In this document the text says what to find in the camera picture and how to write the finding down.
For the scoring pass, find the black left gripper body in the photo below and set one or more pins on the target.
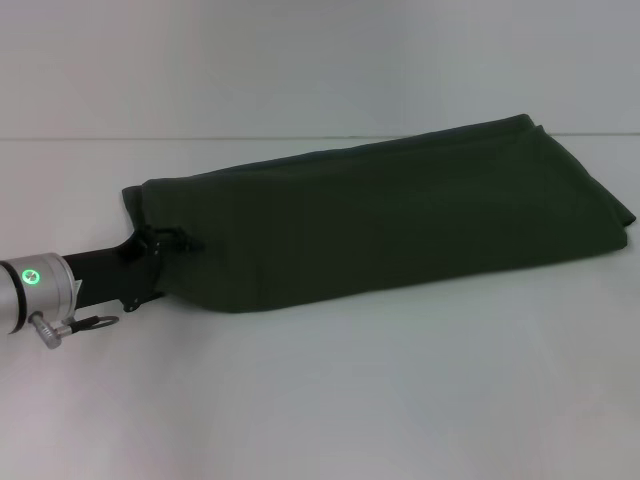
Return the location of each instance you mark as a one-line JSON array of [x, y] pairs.
[[115, 275]]

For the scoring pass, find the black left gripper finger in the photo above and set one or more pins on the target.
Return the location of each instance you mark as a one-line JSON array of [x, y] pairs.
[[180, 240]]

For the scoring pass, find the dark green t-shirt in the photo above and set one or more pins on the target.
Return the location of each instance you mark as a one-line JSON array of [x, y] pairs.
[[390, 220]]

